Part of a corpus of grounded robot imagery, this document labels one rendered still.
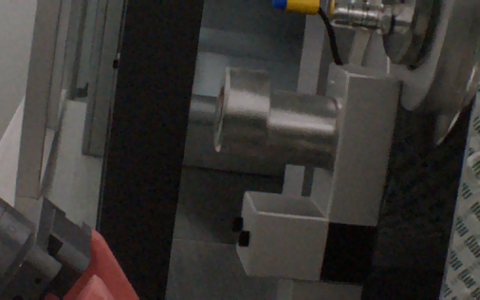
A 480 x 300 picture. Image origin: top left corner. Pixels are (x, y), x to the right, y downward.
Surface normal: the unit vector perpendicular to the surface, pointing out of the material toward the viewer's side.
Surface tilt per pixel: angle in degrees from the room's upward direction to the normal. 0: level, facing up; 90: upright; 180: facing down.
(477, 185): 90
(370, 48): 90
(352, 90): 90
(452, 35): 107
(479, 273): 90
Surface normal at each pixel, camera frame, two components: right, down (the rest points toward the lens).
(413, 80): -0.99, -0.12
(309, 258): 0.07, 0.14
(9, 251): 0.44, -0.37
